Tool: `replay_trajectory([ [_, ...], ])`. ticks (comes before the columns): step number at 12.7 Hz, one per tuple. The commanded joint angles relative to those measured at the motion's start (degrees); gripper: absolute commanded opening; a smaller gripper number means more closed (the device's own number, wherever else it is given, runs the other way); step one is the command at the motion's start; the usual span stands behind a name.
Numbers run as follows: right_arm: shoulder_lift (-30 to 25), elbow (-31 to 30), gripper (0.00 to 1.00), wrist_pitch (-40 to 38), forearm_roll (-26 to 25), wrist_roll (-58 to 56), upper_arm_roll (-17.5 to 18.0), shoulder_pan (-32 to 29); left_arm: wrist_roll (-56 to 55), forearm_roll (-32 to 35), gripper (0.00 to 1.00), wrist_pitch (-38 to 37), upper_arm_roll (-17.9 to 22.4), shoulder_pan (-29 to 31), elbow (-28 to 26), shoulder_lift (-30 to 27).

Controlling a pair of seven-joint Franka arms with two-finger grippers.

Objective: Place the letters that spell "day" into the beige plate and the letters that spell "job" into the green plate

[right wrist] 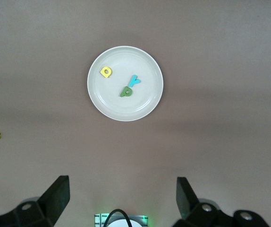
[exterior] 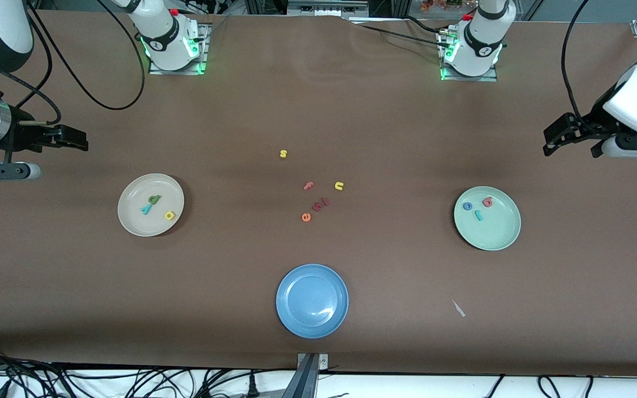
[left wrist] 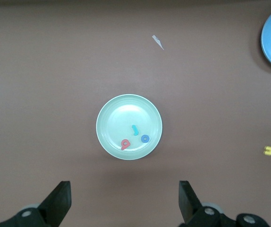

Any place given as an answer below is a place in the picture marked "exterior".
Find brown table cover sheet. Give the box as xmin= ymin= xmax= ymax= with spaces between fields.
xmin=0 ymin=10 xmax=637 ymax=378

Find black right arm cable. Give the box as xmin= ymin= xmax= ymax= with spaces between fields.
xmin=0 ymin=0 xmax=146 ymax=125

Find orange flowers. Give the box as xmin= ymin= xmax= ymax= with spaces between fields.
xmin=421 ymin=0 xmax=463 ymax=13

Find beige brown plate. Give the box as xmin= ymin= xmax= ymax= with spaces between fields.
xmin=118 ymin=174 xmax=185 ymax=237

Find pale green plate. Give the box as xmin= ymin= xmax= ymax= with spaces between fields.
xmin=453 ymin=186 xmax=521 ymax=252

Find aluminium profile bracket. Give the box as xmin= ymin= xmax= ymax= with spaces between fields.
xmin=283 ymin=352 xmax=329 ymax=398

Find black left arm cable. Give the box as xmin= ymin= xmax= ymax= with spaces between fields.
xmin=562 ymin=0 xmax=596 ymax=119

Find black cable to arm base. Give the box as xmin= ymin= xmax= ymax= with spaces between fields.
xmin=352 ymin=21 xmax=445 ymax=49
xmin=404 ymin=15 xmax=443 ymax=33

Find blue plate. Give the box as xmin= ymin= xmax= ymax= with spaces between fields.
xmin=276 ymin=264 xmax=349 ymax=339

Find black equipment box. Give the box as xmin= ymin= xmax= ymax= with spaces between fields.
xmin=287 ymin=0 xmax=370 ymax=17

